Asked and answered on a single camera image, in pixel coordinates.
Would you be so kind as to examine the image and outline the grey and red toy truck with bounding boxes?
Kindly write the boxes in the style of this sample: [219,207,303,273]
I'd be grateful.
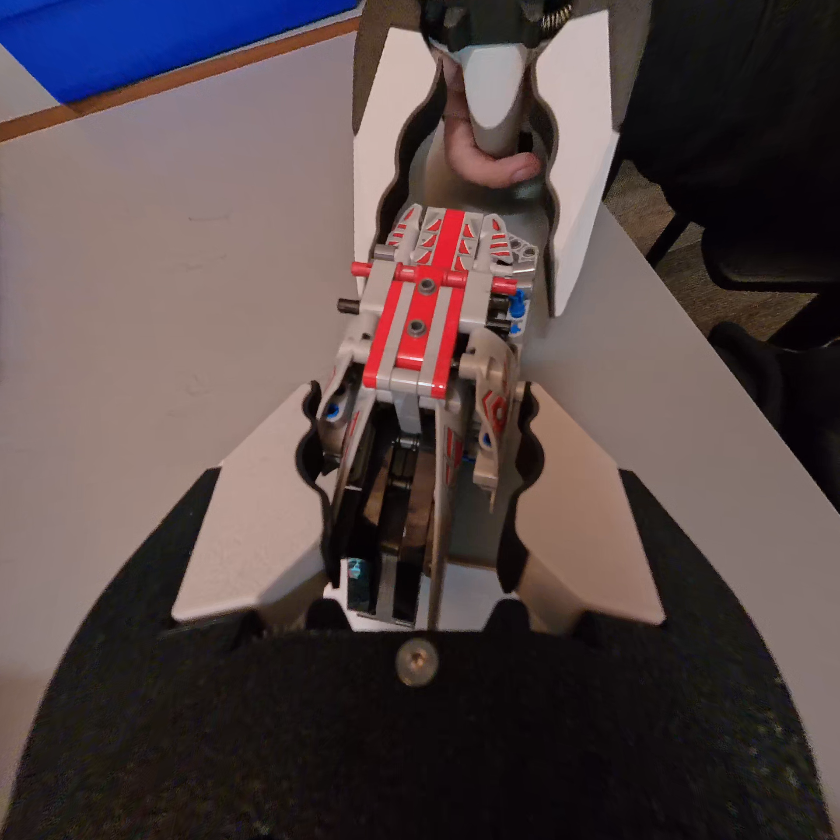
[315,203,542,627]

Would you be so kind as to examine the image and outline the person's right hand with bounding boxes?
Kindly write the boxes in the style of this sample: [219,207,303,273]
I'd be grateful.
[443,52,543,191]

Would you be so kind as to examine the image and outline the white desk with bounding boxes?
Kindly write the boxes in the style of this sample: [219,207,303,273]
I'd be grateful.
[0,33,840,782]

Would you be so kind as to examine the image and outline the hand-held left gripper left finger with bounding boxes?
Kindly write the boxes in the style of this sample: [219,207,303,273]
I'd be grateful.
[172,381,343,634]

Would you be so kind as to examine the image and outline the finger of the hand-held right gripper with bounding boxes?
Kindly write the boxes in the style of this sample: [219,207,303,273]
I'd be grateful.
[525,10,623,319]
[352,26,442,293]

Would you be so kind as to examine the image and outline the person's black pants leg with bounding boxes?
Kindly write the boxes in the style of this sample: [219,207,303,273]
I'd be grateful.
[709,322,840,460]

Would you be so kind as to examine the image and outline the desk with brown edge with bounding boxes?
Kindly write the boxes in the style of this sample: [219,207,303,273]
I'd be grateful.
[0,29,362,144]

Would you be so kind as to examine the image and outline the black office chair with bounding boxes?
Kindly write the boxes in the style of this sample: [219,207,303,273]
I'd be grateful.
[646,213,840,342]

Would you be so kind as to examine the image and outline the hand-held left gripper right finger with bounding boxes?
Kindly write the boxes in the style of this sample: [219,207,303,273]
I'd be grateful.
[497,382,668,635]

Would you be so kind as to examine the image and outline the blue storage bin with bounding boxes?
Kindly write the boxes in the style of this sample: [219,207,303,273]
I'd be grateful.
[0,0,365,106]

